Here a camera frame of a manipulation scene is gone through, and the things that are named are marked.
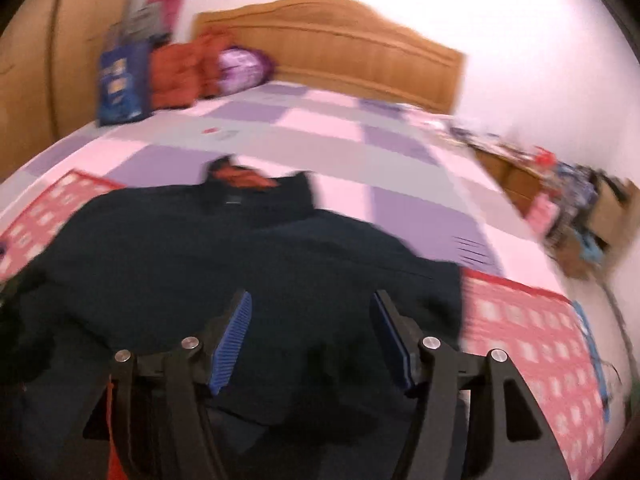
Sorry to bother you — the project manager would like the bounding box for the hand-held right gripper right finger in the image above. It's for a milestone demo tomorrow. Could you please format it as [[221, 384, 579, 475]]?
[[370, 289, 571, 480]]

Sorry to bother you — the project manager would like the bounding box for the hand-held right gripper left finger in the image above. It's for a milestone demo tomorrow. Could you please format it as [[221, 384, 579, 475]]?
[[82, 289, 253, 480]]

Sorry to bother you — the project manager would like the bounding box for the dark navy padded jacket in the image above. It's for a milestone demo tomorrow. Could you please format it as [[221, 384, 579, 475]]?
[[0, 156, 463, 480]]

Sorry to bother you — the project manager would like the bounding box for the red checked mat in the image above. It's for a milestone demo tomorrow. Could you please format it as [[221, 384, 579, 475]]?
[[0, 170, 608, 480]]

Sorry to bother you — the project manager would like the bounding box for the pink soft item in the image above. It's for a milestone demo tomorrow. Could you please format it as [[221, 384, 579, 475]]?
[[525, 195, 551, 235]]

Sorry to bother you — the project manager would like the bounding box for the bed with checked quilt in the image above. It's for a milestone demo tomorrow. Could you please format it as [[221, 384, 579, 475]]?
[[0, 80, 628, 480]]

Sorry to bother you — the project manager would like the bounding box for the pile of mixed clutter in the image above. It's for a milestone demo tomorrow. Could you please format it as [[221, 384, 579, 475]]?
[[535, 147, 608, 261]]

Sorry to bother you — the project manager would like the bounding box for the purple patterned pillow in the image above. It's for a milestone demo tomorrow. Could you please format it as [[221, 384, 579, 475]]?
[[217, 46, 276, 96]]

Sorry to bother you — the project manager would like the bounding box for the orange red garment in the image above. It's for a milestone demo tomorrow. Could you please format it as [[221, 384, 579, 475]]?
[[149, 30, 236, 111]]

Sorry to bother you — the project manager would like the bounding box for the blue shopping bag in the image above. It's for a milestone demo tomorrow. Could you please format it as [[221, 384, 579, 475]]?
[[96, 42, 153, 128]]

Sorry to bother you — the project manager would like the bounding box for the wooden bed headboard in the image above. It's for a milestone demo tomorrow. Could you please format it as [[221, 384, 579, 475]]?
[[192, 0, 466, 116]]

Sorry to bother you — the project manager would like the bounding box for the pink sheet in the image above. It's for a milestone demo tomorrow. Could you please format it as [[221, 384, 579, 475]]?
[[145, 0, 184, 41]]

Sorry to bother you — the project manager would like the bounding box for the wooden wardrobe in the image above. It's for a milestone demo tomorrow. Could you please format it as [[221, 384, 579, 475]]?
[[0, 0, 138, 181]]

